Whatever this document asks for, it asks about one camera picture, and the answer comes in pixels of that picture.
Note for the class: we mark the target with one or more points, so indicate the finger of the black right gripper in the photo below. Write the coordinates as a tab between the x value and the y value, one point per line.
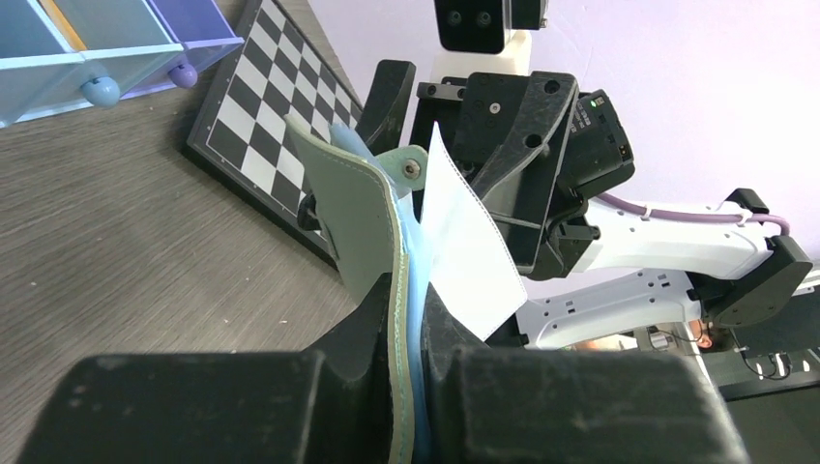
381	123
516	183

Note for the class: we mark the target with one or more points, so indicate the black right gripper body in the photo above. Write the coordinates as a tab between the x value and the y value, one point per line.
467	114

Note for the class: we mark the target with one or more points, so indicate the black white checkerboard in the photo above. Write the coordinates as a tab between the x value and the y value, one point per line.
240	128

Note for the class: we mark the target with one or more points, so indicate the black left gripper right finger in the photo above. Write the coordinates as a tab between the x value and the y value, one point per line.
511	405

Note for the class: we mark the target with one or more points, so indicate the blue three-compartment tray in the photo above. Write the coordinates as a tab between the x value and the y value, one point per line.
61	56

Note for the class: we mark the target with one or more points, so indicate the mint green card holder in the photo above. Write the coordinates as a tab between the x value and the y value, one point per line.
359	218

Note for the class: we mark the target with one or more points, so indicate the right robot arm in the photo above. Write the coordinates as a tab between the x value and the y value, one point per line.
716	269

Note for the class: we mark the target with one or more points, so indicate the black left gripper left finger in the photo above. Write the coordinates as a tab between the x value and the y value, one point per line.
328	403

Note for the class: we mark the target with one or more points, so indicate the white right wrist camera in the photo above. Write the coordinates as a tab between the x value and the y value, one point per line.
485	36

